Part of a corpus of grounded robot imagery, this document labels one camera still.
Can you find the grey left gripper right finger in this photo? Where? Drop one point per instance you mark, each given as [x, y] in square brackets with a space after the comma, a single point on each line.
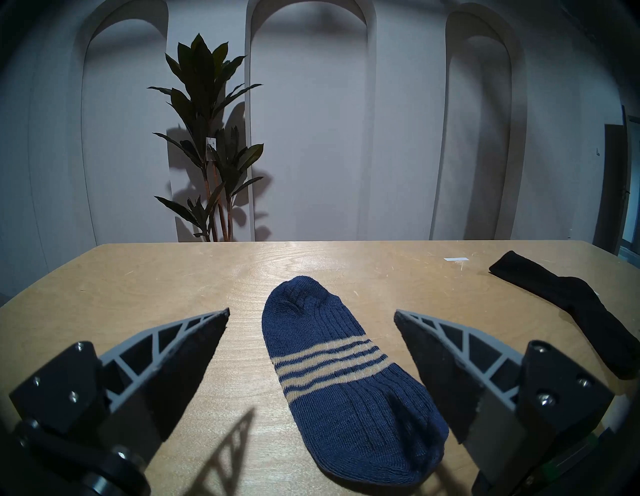
[480, 380]

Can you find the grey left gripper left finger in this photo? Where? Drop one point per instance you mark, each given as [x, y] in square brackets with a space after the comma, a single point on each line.
[150, 370]

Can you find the black sock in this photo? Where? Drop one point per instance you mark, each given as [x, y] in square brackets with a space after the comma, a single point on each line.
[575, 300]

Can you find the blue sock with beige stripes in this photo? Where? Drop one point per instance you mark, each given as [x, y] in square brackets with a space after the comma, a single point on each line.
[340, 400]

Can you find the dark wooden door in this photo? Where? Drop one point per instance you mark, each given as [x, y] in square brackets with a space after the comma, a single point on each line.
[614, 190]

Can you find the tall potted leafy plant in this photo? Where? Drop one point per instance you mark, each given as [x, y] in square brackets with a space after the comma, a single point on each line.
[202, 75]

